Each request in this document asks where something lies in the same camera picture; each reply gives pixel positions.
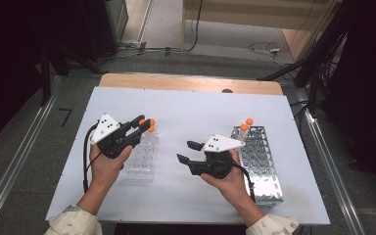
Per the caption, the person's left hand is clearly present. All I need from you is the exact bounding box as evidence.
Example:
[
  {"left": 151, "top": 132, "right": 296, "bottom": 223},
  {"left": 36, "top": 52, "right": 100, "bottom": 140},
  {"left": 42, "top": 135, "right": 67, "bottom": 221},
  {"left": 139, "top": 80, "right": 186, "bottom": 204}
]
[{"left": 88, "top": 144, "right": 134, "bottom": 191}]

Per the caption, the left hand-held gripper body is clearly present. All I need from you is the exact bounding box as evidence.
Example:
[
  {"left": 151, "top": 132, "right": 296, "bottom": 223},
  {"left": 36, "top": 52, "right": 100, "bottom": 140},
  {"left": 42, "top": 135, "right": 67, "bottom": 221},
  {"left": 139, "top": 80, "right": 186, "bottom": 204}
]
[{"left": 89, "top": 113, "right": 142, "bottom": 160}]

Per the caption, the black hanging cable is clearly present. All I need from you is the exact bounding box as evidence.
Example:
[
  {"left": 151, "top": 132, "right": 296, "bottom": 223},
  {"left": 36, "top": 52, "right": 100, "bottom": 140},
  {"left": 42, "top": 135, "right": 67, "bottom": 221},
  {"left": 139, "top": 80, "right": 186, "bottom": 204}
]
[{"left": 183, "top": 0, "right": 205, "bottom": 54}]

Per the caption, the black stand with cables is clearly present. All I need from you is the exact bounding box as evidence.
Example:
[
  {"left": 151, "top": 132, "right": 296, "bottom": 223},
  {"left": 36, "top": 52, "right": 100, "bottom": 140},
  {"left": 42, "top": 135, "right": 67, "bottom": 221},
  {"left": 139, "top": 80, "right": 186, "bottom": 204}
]
[{"left": 258, "top": 0, "right": 352, "bottom": 111}]

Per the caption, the white table board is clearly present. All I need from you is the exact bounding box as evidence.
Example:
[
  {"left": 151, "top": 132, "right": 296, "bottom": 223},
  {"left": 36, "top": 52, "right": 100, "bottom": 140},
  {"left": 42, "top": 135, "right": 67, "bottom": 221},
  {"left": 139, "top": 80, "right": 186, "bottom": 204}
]
[{"left": 45, "top": 86, "right": 331, "bottom": 226}]

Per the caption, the black metal stand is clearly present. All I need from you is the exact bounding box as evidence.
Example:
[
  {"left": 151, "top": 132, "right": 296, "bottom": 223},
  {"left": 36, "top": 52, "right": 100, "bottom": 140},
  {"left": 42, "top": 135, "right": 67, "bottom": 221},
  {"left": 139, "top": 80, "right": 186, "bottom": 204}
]
[{"left": 39, "top": 43, "right": 106, "bottom": 108}]

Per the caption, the perforated metal tube rack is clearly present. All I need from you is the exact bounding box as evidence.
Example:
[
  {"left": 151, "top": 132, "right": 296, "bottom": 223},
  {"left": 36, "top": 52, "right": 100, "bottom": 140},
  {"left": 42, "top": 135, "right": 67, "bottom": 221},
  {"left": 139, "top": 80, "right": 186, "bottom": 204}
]
[{"left": 229, "top": 124, "right": 285, "bottom": 208}]

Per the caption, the person's right hand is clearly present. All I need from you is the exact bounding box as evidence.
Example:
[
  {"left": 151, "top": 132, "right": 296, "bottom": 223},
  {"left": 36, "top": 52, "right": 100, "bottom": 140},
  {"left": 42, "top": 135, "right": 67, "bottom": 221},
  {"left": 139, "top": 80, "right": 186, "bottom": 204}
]
[{"left": 200, "top": 149, "right": 252, "bottom": 202}]

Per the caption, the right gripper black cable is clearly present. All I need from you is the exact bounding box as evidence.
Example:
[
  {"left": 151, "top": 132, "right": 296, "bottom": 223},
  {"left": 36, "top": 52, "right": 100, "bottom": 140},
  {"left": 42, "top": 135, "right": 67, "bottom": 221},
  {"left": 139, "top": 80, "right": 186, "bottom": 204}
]
[{"left": 231, "top": 160, "right": 258, "bottom": 204}]

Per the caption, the wooden table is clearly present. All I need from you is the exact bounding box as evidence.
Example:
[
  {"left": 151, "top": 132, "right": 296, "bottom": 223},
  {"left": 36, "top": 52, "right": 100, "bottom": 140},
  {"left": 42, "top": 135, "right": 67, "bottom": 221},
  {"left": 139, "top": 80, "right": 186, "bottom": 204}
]
[{"left": 98, "top": 72, "right": 284, "bottom": 97}]

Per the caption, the white floor cable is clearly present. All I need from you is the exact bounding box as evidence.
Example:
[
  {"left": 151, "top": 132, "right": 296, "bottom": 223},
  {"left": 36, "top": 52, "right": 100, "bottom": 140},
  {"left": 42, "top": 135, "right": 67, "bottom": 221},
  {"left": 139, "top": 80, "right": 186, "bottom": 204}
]
[{"left": 248, "top": 40, "right": 284, "bottom": 67}]

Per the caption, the metal floor rail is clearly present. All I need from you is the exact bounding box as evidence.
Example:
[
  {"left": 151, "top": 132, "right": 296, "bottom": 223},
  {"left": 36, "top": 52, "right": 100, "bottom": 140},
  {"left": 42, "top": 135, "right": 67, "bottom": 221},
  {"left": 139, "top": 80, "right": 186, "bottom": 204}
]
[
  {"left": 0, "top": 75, "right": 63, "bottom": 235},
  {"left": 293, "top": 87, "right": 368, "bottom": 235}
]

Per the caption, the light wooden furniture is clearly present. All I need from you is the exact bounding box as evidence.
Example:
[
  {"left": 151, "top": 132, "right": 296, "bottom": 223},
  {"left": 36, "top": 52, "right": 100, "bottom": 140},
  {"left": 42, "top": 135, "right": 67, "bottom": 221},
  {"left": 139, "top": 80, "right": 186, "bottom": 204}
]
[{"left": 180, "top": 0, "right": 341, "bottom": 62}]

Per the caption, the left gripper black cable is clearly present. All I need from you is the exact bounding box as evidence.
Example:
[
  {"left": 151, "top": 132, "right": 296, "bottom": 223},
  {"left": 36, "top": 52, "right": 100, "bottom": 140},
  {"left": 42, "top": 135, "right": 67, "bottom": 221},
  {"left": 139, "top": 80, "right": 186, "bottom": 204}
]
[{"left": 82, "top": 122, "right": 103, "bottom": 194}]

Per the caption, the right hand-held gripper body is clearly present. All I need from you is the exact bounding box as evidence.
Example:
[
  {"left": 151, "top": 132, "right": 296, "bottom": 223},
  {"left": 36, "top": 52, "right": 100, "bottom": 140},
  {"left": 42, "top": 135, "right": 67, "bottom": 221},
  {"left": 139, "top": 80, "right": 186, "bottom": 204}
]
[{"left": 188, "top": 133, "right": 246, "bottom": 180}]

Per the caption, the dark cabinet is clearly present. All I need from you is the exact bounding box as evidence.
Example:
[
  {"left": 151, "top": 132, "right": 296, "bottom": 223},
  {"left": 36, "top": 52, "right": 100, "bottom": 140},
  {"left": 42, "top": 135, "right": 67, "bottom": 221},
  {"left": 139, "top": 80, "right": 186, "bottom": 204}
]
[{"left": 77, "top": 0, "right": 129, "bottom": 62}]

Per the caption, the clear plastic tube rack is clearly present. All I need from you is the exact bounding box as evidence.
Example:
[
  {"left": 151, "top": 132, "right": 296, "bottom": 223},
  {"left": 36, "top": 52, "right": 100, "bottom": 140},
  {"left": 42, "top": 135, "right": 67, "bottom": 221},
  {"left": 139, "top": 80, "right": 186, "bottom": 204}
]
[{"left": 120, "top": 125, "right": 161, "bottom": 182}]

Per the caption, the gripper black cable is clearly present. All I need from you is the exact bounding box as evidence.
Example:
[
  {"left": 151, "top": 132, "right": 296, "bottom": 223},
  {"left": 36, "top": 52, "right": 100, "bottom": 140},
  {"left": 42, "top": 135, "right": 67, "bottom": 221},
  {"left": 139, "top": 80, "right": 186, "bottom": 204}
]
[
  {"left": 231, "top": 160, "right": 258, "bottom": 204},
  {"left": 82, "top": 122, "right": 103, "bottom": 194}
]

